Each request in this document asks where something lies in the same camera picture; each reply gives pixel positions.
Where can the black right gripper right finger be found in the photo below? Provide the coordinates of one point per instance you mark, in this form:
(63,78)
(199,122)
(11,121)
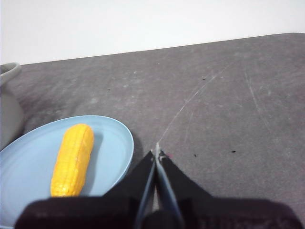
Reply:
(226,214)

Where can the light blue round plate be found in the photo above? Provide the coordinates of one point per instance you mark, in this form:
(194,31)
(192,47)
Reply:
(31,155)

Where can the yellow corn cob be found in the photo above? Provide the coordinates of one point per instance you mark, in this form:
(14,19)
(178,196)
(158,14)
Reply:
(71,162)

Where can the pale green electric steamer pot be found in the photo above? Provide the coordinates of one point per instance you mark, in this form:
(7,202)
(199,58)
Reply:
(9,114)

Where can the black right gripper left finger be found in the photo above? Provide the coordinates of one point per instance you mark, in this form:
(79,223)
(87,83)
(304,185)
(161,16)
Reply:
(95,214)

